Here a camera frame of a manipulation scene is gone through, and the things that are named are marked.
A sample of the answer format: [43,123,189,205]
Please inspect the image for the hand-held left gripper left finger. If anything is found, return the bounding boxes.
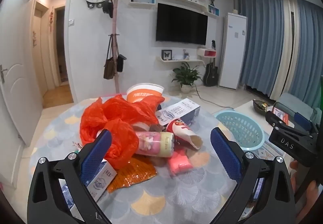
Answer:
[27,129,113,224]

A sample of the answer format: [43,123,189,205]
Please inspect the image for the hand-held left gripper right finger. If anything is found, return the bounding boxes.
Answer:
[210,127,297,224]

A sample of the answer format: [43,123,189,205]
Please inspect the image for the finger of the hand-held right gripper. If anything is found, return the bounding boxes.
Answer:
[294,112,319,136]
[265,110,311,138]

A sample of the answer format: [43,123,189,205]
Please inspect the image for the small white blue box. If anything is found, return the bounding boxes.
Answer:
[85,160,118,200]

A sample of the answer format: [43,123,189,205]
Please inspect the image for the light blue plastic basket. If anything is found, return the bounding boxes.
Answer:
[214,110,265,151]

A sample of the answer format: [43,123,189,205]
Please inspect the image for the pink packet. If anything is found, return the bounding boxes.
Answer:
[168,151,195,176]

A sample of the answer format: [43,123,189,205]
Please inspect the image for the red plastic bag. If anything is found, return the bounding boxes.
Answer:
[79,95,166,170]

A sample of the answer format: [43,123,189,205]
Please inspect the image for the crushed red white paper cup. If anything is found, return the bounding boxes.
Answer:
[165,118,203,151]

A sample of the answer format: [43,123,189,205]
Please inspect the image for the pink yellow cylindrical bottle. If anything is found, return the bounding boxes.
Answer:
[134,131,175,157]

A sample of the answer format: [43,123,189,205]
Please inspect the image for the white printed carton box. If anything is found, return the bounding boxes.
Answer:
[155,98,201,126]

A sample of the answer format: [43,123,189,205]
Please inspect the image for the black shoulder bag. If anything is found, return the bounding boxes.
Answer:
[116,36,127,73]

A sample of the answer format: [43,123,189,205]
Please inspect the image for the person's right hand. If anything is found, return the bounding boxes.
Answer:
[290,160,320,217]

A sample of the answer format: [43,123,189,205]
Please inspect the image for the red white card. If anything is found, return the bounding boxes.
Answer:
[274,107,288,124]

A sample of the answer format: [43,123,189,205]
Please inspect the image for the dark bowl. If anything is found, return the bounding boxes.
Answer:
[252,99,272,114]

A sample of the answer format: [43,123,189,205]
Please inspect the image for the grey blue sofa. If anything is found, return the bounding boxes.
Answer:
[274,93,323,129]

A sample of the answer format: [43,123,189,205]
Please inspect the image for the patterned floor mat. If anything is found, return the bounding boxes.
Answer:
[242,136,287,161]

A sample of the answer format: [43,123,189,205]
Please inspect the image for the orange foil wrapper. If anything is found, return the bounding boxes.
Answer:
[106,157,157,192]

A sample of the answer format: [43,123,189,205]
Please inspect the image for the scallop pattern tablecloth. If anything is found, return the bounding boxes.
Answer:
[28,93,253,224]

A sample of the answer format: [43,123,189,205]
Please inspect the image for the blue curtain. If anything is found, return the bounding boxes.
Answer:
[290,0,323,111]
[233,0,285,93]

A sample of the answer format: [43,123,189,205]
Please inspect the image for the beige curtain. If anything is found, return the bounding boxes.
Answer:
[269,0,299,101]

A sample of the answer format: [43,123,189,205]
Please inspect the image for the orange paper cup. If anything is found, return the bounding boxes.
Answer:
[126,83,164,103]

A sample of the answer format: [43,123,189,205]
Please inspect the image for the black guitar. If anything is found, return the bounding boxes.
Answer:
[203,40,219,87]

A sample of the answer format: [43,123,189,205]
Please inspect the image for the white refrigerator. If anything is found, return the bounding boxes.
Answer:
[218,12,248,89]

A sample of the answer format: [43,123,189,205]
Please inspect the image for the brown handbag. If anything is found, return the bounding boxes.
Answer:
[103,35,118,80]

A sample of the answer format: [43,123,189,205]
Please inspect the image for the potted green plant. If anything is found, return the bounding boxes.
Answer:
[172,63,202,93]

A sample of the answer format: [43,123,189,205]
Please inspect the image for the red white box shelf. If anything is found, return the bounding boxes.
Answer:
[197,48,217,58]

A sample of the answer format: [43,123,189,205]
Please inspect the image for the white door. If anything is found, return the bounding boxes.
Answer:
[0,0,42,146]

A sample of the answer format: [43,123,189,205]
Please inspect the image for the wooden coat rack with bags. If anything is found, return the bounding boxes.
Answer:
[108,0,134,94]

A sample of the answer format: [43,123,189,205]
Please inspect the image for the black cap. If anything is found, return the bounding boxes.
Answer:
[102,0,114,18]

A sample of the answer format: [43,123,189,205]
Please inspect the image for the black floor cable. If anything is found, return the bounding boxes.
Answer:
[194,85,235,108]

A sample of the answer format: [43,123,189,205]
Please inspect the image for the low white wall shelf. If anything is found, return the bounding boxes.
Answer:
[159,58,206,66]

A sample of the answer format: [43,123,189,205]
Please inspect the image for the wall television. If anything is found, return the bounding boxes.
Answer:
[156,3,209,45]

